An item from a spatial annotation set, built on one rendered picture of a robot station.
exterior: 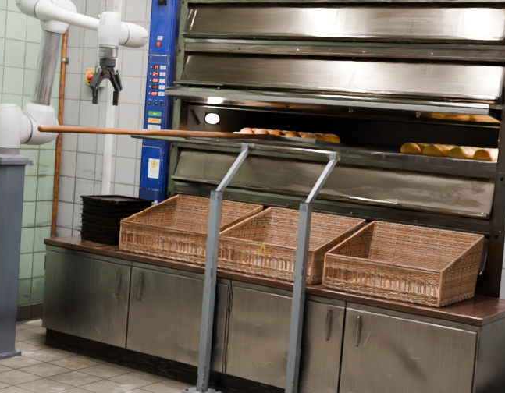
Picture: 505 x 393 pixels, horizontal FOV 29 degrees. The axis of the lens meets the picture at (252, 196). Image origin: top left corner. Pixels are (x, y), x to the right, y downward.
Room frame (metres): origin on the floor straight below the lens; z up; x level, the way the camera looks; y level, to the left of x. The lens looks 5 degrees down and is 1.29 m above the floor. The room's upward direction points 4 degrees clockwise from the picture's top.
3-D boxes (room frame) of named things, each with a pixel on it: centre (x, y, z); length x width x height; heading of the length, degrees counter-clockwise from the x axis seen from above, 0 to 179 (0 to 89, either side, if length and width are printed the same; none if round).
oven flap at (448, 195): (4.86, -0.33, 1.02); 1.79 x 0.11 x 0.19; 56
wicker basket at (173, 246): (4.96, 0.30, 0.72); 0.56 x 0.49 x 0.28; 57
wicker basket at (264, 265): (4.63, -0.19, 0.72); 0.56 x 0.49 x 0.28; 56
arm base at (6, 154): (4.87, 1.26, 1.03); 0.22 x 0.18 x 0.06; 147
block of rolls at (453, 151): (4.91, -1.05, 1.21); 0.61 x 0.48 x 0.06; 146
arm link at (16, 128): (4.89, 1.25, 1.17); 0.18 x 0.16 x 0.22; 144
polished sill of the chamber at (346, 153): (4.88, -0.34, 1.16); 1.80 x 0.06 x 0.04; 56
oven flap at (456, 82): (4.86, -0.33, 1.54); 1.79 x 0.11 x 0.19; 56
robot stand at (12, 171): (4.88, 1.25, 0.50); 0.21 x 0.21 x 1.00; 57
